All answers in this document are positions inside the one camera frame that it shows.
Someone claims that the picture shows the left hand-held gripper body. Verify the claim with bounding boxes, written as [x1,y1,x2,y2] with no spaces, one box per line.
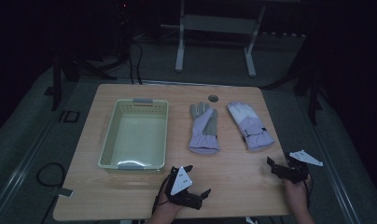
[165,165,206,211]

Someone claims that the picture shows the lilac and white glove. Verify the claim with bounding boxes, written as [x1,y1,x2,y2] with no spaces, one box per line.
[227,101,275,152]

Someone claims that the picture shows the white metal stand frame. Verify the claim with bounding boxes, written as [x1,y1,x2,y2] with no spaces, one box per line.
[175,0,267,78]

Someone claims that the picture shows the pale green plastic basket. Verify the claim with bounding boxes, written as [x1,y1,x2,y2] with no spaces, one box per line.
[98,98,170,175]

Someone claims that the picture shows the grey floor tape patch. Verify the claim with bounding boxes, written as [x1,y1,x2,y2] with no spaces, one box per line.
[50,187,75,199]

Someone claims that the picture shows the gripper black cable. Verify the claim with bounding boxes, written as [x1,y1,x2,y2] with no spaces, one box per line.
[151,173,174,216]
[302,175,314,210]

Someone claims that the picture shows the black hanging cables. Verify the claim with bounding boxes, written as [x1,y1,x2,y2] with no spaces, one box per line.
[126,38,145,86]

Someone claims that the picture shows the lilac glove with grey palm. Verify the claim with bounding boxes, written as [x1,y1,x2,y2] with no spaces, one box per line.
[188,101,220,155]

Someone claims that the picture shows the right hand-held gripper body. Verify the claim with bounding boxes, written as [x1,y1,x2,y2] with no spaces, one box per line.
[272,149,324,185]

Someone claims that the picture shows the black tripod stand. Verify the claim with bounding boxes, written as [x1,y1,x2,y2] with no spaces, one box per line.
[262,46,326,126]
[44,46,118,112]

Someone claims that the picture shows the person's right hand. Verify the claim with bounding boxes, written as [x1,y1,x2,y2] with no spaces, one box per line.
[283,175,312,213]

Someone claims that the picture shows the person's left hand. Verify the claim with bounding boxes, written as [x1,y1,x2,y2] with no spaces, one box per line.
[154,199,184,219]

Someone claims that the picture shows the black floor cable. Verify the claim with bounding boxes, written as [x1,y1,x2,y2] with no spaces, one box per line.
[35,161,67,224]

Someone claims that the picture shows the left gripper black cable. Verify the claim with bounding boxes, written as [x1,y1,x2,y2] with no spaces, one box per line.
[151,173,174,216]

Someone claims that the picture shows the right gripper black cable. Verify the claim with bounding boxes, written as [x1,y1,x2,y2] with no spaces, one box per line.
[302,175,314,210]

